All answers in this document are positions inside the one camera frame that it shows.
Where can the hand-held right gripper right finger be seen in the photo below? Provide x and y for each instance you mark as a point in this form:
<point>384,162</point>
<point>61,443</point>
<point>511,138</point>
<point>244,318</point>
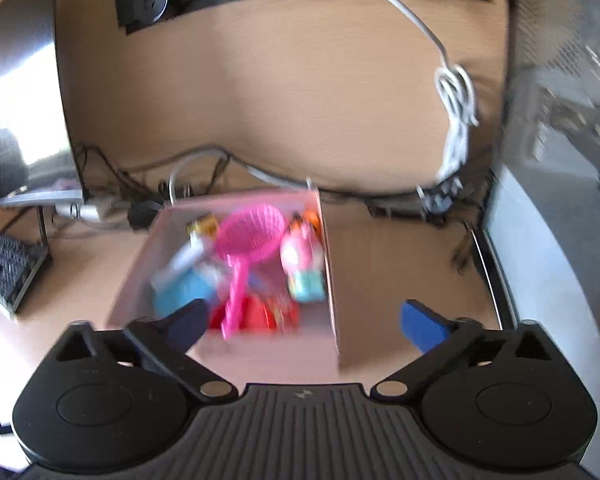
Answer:
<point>425,325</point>

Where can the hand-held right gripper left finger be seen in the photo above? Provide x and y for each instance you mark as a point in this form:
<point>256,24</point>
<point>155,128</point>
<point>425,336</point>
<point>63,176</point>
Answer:
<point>186,321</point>

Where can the pink cardboard box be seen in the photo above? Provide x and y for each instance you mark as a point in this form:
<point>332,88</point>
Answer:
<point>332,300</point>

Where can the pink plastic basket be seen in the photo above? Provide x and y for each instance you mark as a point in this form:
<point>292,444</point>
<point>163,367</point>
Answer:
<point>250,232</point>

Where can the pink colourful toy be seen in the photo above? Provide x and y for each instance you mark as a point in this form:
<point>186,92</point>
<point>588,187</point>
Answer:
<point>300,252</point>

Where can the wooden desktop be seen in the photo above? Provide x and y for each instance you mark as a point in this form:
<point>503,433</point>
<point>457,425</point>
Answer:
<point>380,260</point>

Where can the blue packet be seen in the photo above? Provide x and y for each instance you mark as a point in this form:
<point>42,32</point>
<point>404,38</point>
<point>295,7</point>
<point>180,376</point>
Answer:
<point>180,292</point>

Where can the grey monitor stand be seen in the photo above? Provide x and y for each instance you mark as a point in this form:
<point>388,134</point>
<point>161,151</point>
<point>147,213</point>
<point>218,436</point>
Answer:
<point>35,197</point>

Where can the white tube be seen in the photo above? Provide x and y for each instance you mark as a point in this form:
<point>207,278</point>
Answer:
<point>180,261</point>

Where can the red plastic toy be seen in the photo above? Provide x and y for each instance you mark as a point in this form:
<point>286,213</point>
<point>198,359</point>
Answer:
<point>260,316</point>

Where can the white power adapter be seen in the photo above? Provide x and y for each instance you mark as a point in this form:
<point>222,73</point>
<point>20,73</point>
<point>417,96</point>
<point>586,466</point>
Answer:
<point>82,210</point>

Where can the small yellow toy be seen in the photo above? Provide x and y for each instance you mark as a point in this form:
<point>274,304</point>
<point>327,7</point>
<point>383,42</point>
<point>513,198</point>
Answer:
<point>206,225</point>

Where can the black keyboard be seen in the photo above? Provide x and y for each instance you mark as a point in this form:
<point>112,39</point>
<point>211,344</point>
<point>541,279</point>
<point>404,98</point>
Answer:
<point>5,267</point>

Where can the black power adapter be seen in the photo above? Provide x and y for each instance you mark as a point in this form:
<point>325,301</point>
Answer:
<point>143,214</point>

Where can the small teal box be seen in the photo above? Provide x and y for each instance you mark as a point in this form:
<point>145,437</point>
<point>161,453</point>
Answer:
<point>307,286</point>

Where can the black computer monitor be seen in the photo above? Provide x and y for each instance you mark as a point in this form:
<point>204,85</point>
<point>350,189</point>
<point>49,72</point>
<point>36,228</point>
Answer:
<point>20,35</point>

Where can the glass-sided computer case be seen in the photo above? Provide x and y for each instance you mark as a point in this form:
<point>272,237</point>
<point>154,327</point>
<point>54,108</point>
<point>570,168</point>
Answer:
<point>555,210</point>

